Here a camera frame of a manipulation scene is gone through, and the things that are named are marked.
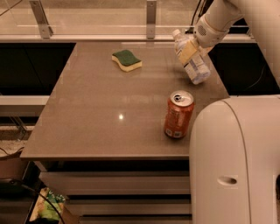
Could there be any metal railing bracket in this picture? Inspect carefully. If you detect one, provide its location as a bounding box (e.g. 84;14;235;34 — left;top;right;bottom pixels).
146;0;157;39
29;0;53;39

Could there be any middle metal railing bracket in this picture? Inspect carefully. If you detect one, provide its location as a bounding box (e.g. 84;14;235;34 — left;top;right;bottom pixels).
146;0;157;39

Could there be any grey drawer cabinet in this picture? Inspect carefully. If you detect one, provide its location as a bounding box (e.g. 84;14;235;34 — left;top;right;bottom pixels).
22;42;228;224

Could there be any black cable lower left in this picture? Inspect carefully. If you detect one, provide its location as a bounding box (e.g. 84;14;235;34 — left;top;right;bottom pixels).
0;178;66;224

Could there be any clear plastic water bottle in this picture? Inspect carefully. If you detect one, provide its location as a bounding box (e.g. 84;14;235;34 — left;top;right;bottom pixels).
172;30;211;85

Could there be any orange soda can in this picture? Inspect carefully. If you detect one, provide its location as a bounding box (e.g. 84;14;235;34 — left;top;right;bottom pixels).
164;90;194;138

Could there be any green and yellow sponge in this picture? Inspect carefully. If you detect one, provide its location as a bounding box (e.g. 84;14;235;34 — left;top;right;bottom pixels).
111;50;143;72

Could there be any green snack bag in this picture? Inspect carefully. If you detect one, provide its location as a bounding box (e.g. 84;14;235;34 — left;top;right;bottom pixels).
29;187;66;224

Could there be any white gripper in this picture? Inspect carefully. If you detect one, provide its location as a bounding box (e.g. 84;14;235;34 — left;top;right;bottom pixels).
178;14;229;65

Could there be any left metal railing bracket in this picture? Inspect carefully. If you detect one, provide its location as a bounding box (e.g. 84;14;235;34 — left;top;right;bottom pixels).
29;0;53;39

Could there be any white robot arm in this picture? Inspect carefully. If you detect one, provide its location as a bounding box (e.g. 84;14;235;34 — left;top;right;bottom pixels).
189;0;280;224

